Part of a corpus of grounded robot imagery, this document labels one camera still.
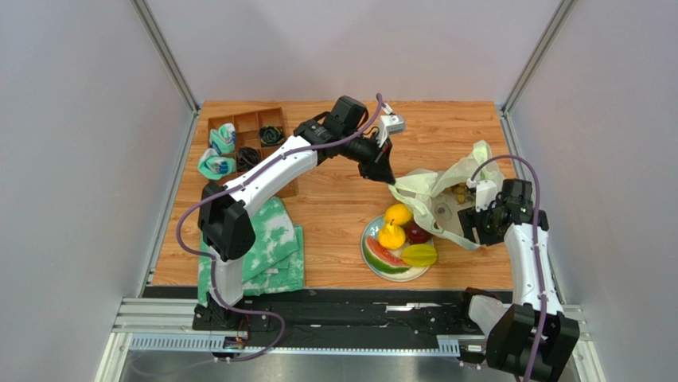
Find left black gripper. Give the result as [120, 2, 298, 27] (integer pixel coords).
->
[340, 131, 396, 186]

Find avocado print plastic bag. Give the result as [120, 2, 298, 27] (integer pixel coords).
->
[388, 140, 493, 251]

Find yellow fake lemon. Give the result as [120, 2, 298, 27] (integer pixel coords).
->
[384, 203, 413, 226]

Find dark red fake fruit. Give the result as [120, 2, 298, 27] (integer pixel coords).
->
[403, 220, 432, 245]

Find yellow fake pear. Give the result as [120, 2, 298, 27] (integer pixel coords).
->
[377, 220, 407, 250]

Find yellow green fake starfruit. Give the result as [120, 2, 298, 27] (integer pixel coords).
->
[400, 244, 438, 267]

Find fake watermelon slice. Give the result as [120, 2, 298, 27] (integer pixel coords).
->
[362, 236, 411, 275]

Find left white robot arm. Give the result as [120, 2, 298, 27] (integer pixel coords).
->
[198, 95, 405, 310]

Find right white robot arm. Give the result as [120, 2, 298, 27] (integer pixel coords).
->
[458, 179, 580, 381]

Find fake brown grapes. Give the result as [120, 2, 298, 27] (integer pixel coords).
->
[443, 183, 474, 205]

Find blue cream ceramic plate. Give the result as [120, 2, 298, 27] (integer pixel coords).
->
[360, 215, 431, 283]

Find dark green rolled sock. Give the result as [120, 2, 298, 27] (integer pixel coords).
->
[259, 125, 286, 147]

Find black rolled sock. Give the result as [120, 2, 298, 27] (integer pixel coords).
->
[236, 146, 262, 172]

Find wooden compartment tray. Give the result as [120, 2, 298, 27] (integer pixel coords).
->
[207, 107, 290, 183]

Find green white tie-dye cloth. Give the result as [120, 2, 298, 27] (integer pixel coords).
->
[197, 196, 306, 306]

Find teal white rolled sock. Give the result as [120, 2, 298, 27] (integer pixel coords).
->
[209, 123, 236, 155]

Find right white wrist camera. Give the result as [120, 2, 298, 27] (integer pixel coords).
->
[466, 179, 498, 212]

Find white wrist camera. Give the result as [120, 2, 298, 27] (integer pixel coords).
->
[376, 103, 406, 148]
[466, 179, 498, 212]

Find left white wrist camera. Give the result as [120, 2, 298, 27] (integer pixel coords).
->
[376, 103, 406, 148]

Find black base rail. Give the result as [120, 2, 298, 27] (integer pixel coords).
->
[193, 289, 482, 349]

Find aluminium frame post right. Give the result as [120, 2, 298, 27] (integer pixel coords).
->
[501, 0, 578, 115]

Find aluminium frame post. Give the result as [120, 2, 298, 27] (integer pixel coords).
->
[501, 0, 578, 115]
[131, 0, 201, 115]

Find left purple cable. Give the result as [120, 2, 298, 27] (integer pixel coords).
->
[175, 93, 384, 364]

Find aluminium frame post left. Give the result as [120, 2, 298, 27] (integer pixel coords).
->
[131, 0, 201, 115]

